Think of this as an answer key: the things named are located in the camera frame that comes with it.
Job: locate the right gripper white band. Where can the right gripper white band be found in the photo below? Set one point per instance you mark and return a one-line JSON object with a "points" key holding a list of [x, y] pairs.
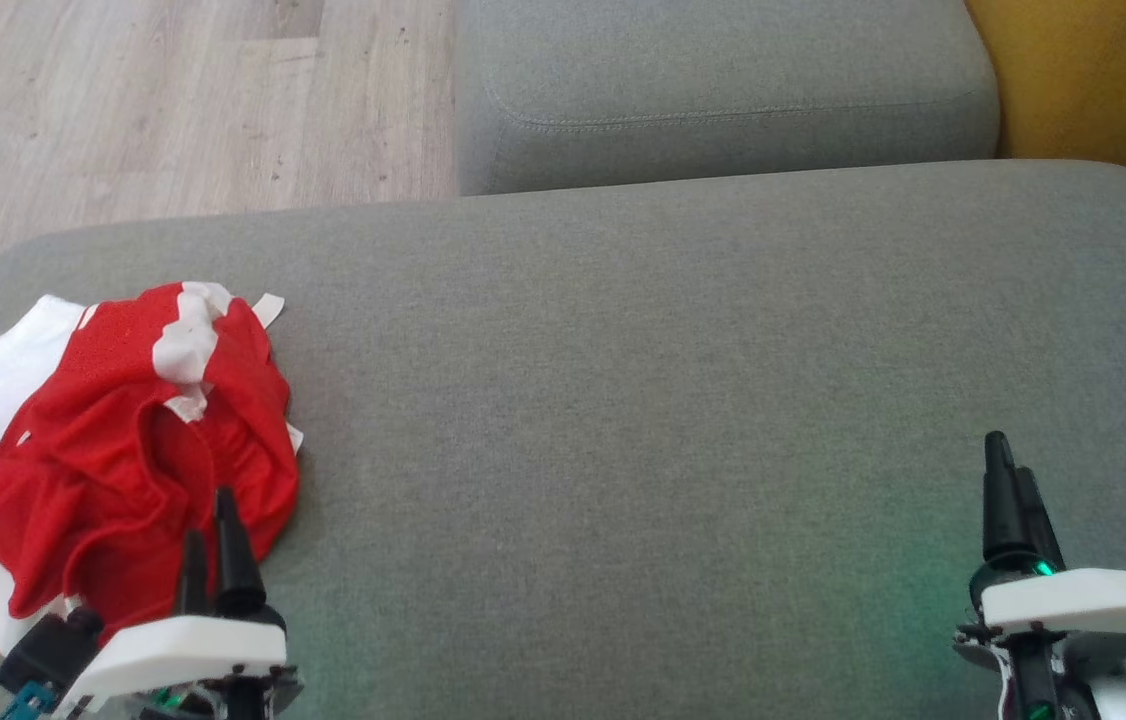
{"points": [[1083, 600]]}

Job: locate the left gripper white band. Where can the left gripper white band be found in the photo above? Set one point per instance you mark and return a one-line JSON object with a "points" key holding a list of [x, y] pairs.
{"points": [[193, 645]]}

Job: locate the red jersey with white trim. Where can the red jersey with white trim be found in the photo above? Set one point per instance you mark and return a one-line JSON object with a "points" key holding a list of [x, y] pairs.
{"points": [[103, 480]]}

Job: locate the large grey sofa seat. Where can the large grey sofa seat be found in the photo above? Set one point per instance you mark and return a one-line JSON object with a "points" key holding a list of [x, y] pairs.
{"points": [[623, 400]]}

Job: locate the large yellow sofa backrest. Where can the large yellow sofa backrest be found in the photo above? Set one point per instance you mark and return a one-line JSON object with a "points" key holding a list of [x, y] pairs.
{"points": [[1103, 70]]}

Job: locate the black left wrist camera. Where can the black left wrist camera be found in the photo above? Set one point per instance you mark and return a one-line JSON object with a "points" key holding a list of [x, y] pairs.
{"points": [[53, 650]]}

